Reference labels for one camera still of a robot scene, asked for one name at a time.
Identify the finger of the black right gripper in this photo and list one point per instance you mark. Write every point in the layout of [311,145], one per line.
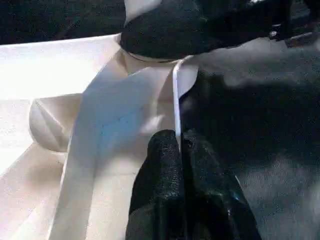
[200,27]

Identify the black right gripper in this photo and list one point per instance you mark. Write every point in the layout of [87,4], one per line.
[297,20]

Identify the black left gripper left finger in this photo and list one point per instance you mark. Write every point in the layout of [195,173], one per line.
[157,200]

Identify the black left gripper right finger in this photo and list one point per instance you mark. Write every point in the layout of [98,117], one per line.
[215,200]

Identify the white plastic table leg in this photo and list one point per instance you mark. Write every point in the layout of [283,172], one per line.
[137,7]

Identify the white plastic table top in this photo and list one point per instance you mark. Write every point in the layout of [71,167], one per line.
[50,75]

